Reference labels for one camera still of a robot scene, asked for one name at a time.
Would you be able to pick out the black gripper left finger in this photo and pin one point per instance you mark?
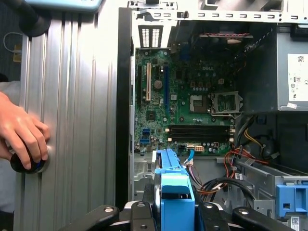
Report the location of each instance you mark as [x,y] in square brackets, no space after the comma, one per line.
[139,216]

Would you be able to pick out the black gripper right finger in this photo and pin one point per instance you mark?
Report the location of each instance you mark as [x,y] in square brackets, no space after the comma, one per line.
[252,220]

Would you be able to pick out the hard disk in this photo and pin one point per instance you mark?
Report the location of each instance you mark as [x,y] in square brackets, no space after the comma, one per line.
[175,187]

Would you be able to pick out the grey metal disk bay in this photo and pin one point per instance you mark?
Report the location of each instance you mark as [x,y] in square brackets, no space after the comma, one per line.
[142,173]

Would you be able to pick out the person's bare hand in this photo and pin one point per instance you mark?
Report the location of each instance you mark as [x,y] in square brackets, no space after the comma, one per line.
[19,127]

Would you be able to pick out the grey metal drive cage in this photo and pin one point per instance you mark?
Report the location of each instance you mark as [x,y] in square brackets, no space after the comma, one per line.
[264,183]

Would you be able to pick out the blue drive cage latch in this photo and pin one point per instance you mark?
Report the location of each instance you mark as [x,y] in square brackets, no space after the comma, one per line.
[288,199]

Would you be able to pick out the black RAM slot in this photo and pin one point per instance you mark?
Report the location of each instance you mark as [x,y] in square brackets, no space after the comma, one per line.
[199,139]
[199,135]
[199,131]
[199,126]

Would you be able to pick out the metal socket cover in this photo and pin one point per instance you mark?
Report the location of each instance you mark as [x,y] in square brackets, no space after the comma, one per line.
[227,113]

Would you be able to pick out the black open PC case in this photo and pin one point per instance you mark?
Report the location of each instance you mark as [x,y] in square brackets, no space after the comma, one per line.
[124,96]

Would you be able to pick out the CPU socket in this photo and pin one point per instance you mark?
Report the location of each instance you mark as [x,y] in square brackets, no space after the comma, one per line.
[198,103]

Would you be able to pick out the black expansion slot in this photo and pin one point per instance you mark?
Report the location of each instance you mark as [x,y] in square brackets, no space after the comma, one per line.
[140,86]

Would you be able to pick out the blue expansion slot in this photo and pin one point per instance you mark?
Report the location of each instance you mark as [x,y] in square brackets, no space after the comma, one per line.
[165,86]

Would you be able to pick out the white expansion slot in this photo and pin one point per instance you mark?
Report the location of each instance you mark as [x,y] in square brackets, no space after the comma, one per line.
[148,81]

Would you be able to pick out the grey power supply unit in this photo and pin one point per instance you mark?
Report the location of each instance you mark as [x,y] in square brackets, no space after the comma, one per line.
[284,72]

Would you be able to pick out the green motherboard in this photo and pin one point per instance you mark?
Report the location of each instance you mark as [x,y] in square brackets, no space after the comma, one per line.
[187,72]

